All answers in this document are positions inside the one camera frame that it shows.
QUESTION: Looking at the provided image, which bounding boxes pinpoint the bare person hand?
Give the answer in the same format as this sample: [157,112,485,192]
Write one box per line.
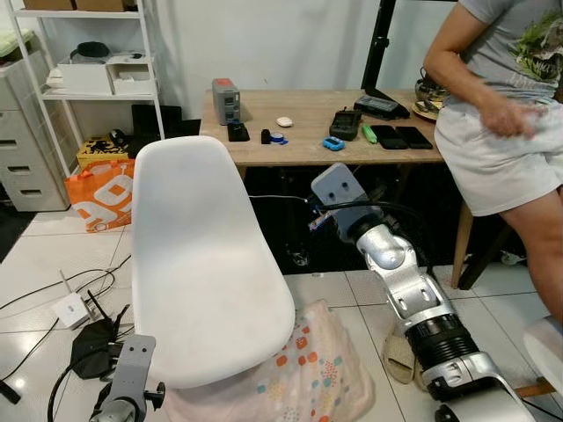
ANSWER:
[479,97,551,139]

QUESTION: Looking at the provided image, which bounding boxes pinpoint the white plastic chair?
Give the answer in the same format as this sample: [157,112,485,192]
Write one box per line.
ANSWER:
[515,315,563,398]
[130,135,297,390]

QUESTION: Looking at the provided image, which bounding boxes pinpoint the white shorts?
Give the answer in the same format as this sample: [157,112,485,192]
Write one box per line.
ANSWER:
[434,95,563,218]

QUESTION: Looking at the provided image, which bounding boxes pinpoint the grey printed t-shirt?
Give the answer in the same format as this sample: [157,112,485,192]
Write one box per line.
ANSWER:
[444,0,563,111]

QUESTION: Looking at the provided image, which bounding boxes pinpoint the gold bowl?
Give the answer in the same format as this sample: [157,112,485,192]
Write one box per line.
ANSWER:
[413,70,451,122]

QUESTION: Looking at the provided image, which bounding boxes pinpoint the black smartphone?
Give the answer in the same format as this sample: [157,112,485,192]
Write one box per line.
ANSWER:
[395,126,435,150]
[370,125,409,151]

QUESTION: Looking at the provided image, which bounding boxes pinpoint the bare smooth leg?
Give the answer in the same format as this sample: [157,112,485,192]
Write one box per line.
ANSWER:
[497,186,563,322]

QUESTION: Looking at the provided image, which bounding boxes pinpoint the black monitor stand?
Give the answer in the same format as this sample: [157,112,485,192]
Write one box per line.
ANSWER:
[354,0,412,121]

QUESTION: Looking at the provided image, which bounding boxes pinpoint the black handheld radio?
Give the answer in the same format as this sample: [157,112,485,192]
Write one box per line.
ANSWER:
[328,106,364,142]

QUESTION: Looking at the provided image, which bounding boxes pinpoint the wooden desk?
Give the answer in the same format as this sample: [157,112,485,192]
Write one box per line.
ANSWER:
[199,88,480,291]

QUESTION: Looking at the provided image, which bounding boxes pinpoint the beige slipper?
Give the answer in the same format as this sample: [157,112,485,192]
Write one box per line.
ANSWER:
[382,330,425,385]

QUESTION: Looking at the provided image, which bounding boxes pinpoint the small black box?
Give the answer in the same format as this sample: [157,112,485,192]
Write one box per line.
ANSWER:
[226,122,252,143]

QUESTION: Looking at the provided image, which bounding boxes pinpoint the grey battery charger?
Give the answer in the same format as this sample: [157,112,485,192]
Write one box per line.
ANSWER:
[211,77,242,127]

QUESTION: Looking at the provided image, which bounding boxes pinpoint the black boxes stack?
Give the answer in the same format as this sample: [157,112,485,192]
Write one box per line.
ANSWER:
[130,103,183,161]

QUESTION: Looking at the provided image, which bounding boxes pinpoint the yellow box octopus print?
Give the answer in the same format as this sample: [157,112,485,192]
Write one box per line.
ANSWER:
[76,135,137,171]

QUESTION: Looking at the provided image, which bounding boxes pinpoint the orange shopping bag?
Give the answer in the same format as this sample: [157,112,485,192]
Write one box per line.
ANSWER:
[64,158,135,235]

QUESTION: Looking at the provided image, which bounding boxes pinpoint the brown cardboard box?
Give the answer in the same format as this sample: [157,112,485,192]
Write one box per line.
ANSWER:
[76,0,135,12]
[22,0,75,11]

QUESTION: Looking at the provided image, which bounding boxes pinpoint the black round device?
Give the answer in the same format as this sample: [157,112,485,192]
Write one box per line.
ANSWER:
[69,40,110,62]

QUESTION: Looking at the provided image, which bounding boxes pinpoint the white flat box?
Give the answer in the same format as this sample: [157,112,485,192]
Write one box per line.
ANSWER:
[55,62,115,96]

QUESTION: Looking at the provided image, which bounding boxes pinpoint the white metal shelf rack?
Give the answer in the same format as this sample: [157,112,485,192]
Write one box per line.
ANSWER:
[7,0,166,172]

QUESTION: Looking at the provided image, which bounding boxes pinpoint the black router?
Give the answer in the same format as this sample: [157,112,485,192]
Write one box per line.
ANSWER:
[69,303,133,381]

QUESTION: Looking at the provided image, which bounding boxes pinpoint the white router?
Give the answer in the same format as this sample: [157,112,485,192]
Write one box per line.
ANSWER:
[50,268,91,331]

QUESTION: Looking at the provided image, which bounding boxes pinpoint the white drawer cabinet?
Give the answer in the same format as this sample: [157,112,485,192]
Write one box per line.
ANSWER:
[0,51,71,214]

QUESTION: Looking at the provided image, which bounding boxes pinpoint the pale green cushion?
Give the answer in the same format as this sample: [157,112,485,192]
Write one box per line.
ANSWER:
[0,28,40,62]

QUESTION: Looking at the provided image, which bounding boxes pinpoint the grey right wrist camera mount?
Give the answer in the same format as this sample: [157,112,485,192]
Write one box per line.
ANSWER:
[310,162,369,221]

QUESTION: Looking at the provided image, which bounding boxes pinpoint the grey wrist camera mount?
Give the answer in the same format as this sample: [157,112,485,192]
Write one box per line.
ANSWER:
[310,162,369,221]
[109,333,159,414]

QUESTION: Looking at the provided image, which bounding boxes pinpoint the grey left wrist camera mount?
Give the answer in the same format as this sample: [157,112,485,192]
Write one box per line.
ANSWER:
[109,333,159,414]

